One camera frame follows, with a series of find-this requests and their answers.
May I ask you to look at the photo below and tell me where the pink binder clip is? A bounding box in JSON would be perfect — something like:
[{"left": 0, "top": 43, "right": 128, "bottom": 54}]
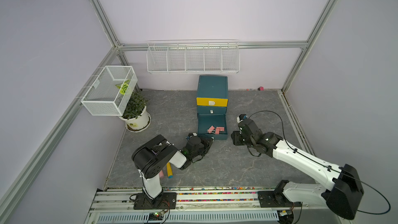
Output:
[
  {"left": 207, "top": 125, "right": 216, "bottom": 134},
  {"left": 215, "top": 127, "right": 225, "bottom": 134}
]

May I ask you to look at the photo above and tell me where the teal bottom drawer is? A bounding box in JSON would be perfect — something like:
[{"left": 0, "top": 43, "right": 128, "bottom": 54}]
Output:
[{"left": 197, "top": 114, "right": 228, "bottom": 140}]

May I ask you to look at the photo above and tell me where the teal drawer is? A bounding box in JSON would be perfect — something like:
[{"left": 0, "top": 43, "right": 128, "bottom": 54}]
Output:
[
  {"left": 197, "top": 114, "right": 228, "bottom": 140},
  {"left": 197, "top": 106, "right": 227, "bottom": 115}
]

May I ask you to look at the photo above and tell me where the pink binder clip top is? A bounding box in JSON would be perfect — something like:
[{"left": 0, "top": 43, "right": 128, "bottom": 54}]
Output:
[{"left": 215, "top": 127, "right": 225, "bottom": 134}]

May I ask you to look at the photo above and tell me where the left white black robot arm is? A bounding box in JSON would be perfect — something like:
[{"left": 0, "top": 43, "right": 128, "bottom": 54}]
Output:
[{"left": 131, "top": 133, "right": 214, "bottom": 200}]

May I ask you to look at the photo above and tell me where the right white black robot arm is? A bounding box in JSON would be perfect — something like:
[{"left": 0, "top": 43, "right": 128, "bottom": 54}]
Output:
[{"left": 231, "top": 114, "right": 364, "bottom": 220}]

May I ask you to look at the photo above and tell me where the teal drawer cabinet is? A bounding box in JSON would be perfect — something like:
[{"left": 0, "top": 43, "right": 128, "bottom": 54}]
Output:
[{"left": 196, "top": 75, "right": 229, "bottom": 99}]

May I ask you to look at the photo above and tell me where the green toy shovel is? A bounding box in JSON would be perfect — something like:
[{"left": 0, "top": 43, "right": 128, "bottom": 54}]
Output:
[{"left": 166, "top": 163, "right": 173, "bottom": 178}]

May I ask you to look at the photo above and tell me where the potted green plant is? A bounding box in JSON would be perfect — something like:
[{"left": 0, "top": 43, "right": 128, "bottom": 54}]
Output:
[{"left": 119, "top": 91, "right": 151, "bottom": 133}]

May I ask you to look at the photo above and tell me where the white mesh basket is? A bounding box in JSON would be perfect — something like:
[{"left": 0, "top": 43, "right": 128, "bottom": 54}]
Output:
[{"left": 81, "top": 65, "right": 137, "bottom": 116}]

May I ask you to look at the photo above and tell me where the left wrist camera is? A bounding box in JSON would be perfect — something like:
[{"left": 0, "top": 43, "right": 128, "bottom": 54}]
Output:
[{"left": 186, "top": 133, "right": 197, "bottom": 140}]

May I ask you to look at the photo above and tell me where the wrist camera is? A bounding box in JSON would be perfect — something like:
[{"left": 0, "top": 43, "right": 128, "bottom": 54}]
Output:
[
  {"left": 186, "top": 133, "right": 197, "bottom": 140},
  {"left": 236, "top": 114, "right": 248, "bottom": 123}
]

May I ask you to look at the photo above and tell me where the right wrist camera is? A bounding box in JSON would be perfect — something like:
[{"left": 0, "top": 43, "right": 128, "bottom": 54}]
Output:
[{"left": 236, "top": 114, "right": 248, "bottom": 123}]

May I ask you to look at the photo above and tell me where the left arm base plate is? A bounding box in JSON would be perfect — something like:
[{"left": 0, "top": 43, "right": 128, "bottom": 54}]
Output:
[{"left": 133, "top": 192, "right": 177, "bottom": 210}]

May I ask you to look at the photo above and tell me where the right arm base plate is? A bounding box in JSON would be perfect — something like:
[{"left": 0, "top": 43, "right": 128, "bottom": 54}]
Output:
[{"left": 258, "top": 190, "right": 302, "bottom": 208}]

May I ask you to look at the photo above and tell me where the white wire wall shelf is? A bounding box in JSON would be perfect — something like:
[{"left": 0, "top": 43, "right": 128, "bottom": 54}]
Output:
[{"left": 146, "top": 41, "right": 240, "bottom": 74}]

